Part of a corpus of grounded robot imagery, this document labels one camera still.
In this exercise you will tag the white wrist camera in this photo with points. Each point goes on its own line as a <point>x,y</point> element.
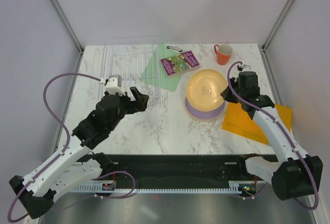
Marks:
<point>241,66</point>
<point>113,85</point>

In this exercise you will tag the pink plate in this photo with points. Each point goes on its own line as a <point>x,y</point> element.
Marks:
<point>203,119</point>

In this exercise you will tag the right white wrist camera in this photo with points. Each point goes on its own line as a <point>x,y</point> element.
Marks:
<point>241,66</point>

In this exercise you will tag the green clipboard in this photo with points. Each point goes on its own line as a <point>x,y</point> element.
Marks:
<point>165,77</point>

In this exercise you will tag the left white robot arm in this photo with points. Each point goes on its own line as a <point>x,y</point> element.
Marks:
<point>38,190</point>

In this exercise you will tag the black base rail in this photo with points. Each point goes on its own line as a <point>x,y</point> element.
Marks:
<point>173,171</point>

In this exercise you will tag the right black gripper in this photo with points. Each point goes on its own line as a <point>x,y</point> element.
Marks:
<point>227,96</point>

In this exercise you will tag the orange mug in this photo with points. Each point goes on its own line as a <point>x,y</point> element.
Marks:
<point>223,53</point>

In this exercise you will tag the right aluminium frame post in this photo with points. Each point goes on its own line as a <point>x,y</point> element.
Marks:
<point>283,13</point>

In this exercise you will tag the aluminium frame post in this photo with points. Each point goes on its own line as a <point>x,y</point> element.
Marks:
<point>283,13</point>
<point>68,27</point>

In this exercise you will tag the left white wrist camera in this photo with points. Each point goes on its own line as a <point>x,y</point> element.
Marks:
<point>113,85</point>

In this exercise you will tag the white slotted cable duct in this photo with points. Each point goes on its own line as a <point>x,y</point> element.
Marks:
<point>233,187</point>

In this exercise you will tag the purple paperback book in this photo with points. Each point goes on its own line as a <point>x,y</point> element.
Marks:
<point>179,63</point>

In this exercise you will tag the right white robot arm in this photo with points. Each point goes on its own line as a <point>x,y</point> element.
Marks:
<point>297,173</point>

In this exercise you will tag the clear acrylic dish rack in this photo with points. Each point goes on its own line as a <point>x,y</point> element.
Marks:
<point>136,61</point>

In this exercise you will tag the purple plate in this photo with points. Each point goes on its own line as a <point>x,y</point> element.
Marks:
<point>203,114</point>

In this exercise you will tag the left aluminium frame post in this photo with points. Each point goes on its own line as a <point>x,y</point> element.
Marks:
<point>68,27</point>

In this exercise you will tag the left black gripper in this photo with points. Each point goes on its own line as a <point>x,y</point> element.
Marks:
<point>141,99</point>

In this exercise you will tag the yellow plate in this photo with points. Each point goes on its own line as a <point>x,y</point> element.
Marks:
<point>204,88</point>

